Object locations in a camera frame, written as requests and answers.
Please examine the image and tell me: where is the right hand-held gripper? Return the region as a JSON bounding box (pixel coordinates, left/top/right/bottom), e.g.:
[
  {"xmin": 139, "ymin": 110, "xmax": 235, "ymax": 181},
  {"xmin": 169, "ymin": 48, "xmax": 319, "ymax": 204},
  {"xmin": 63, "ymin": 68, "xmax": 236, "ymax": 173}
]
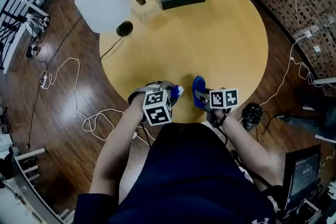
[{"xmin": 196, "ymin": 88, "xmax": 239, "ymax": 128}]

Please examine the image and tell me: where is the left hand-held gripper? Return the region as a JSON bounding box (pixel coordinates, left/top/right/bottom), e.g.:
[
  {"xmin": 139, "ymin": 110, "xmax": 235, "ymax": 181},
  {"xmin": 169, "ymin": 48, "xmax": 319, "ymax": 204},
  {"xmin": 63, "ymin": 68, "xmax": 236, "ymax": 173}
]
[{"xmin": 128, "ymin": 80, "xmax": 179, "ymax": 127}]

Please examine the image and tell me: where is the blue cloth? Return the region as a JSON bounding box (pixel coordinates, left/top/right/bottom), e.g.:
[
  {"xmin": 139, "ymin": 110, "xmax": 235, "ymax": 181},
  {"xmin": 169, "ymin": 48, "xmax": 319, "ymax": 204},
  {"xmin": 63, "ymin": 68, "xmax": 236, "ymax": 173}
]
[{"xmin": 191, "ymin": 75, "xmax": 211, "ymax": 110}]

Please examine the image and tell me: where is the person's right forearm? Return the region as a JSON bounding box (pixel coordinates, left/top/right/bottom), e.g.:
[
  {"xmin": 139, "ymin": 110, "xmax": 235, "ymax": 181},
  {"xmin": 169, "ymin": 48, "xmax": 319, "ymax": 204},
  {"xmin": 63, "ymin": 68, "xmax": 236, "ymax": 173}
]
[{"xmin": 222, "ymin": 115, "xmax": 283, "ymax": 187}]

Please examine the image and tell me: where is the person's left forearm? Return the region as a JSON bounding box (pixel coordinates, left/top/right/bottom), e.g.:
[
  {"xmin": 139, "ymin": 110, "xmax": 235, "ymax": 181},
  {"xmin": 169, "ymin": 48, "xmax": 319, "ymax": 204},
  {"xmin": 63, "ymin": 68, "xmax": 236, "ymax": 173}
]
[{"xmin": 89, "ymin": 98, "xmax": 148, "ymax": 195}]

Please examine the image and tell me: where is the person's right hand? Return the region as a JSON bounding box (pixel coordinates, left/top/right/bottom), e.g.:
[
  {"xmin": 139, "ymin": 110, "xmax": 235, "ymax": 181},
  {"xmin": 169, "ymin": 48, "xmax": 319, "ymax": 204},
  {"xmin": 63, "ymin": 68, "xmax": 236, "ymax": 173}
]
[{"xmin": 213, "ymin": 108, "xmax": 233, "ymax": 127}]

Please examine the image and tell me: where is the black crumpled plastic bag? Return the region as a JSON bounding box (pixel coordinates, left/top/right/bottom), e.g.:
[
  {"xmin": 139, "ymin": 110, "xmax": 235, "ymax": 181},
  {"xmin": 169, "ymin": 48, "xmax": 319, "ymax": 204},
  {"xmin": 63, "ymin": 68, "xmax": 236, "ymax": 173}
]
[{"xmin": 241, "ymin": 103, "xmax": 264, "ymax": 132}]

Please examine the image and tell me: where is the wooden tissue box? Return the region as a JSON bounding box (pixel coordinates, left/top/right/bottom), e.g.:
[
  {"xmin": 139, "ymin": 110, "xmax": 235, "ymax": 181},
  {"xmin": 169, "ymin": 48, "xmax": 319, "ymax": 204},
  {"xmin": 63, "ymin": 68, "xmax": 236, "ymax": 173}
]
[{"xmin": 130, "ymin": 0, "xmax": 161, "ymax": 25}]

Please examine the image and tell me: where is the person's navy shirt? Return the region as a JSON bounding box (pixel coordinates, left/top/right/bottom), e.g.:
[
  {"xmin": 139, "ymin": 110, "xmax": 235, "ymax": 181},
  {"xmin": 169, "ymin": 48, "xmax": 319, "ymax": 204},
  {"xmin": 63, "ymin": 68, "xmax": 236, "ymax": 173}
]
[{"xmin": 73, "ymin": 123, "xmax": 276, "ymax": 224}]

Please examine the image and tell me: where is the white table lamp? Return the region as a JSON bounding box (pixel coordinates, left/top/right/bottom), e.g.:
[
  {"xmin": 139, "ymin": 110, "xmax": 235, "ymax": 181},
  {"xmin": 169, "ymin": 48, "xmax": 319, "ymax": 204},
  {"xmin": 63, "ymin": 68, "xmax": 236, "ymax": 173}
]
[{"xmin": 74, "ymin": 0, "xmax": 134, "ymax": 37}]

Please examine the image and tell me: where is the white desk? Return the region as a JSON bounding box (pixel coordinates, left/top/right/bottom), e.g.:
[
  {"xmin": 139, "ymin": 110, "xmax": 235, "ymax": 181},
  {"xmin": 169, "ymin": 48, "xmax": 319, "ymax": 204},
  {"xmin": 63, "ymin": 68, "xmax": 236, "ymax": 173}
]
[{"xmin": 301, "ymin": 77, "xmax": 336, "ymax": 144}]

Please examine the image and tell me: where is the white power strip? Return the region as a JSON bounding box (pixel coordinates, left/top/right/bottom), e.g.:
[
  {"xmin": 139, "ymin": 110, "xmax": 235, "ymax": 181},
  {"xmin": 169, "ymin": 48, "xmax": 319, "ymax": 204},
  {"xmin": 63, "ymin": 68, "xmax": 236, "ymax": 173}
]
[{"xmin": 40, "ymin": 70, "xmax": 49, "ymax": 89}]

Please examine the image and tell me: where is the black monitor screen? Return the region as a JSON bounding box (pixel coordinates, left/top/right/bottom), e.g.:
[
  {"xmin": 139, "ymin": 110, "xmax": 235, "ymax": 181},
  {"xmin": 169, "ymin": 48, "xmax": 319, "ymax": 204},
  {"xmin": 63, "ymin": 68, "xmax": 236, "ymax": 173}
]
[{"xmin": 283, "ymin": 144, "xmax": 322, "ymax": 210}]

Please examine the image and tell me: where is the black plug cluster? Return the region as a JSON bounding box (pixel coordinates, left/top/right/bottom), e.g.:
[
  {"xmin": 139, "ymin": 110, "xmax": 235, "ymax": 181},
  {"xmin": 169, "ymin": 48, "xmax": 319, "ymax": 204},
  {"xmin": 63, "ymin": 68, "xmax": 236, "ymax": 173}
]
[{"xmin": 26, "ymin": 43, "xmax": 40, "ymax": 58}]

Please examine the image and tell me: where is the white charging device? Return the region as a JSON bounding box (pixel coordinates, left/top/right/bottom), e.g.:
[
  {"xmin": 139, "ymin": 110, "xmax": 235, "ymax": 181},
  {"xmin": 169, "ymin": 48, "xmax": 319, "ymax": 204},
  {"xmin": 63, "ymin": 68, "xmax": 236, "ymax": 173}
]
[{"xmin": 25, "ymin": 13, "xmax": 50, "ymax": 36}]

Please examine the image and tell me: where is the white wooden rack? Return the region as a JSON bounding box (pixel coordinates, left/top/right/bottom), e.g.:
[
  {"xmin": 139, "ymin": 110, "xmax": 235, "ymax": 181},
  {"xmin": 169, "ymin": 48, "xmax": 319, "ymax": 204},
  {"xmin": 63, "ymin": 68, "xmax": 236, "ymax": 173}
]
[{"xmin": 0, "ymin": 146, "xmax": 77, "ymax": 224}]

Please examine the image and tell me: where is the black metal railing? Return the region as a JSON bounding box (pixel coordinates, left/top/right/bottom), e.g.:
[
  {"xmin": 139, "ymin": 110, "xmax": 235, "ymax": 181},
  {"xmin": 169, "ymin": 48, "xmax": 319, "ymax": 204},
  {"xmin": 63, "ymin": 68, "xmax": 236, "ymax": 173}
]
[{"xmin": 0, "ymin": 0, "xmax": 79, "ymax": 69}]

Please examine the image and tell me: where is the black lamp cable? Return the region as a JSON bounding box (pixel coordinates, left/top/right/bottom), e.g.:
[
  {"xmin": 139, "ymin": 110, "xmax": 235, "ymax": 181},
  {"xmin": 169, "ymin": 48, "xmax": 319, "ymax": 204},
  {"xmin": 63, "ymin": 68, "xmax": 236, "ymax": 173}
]
[{"xmin": 99, "ymin": 35, "xmax": 124, "ymax": 61}]

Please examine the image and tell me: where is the white wall cable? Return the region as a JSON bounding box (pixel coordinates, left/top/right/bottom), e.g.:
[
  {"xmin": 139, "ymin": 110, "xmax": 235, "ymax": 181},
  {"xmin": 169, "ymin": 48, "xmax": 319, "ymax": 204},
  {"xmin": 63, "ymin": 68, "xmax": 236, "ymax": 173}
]
[{"xmin": 237, "ymin": 0, "xmax": 323, "ymax": 124}]

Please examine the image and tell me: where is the white floor cable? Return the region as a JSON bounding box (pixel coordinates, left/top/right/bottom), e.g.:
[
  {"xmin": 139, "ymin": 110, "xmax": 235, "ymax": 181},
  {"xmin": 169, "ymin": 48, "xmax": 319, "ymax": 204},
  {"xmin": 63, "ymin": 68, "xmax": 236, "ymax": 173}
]
[{"xmin": 40, "ymin": 57, "xmax": 158, "ymax": 147}]

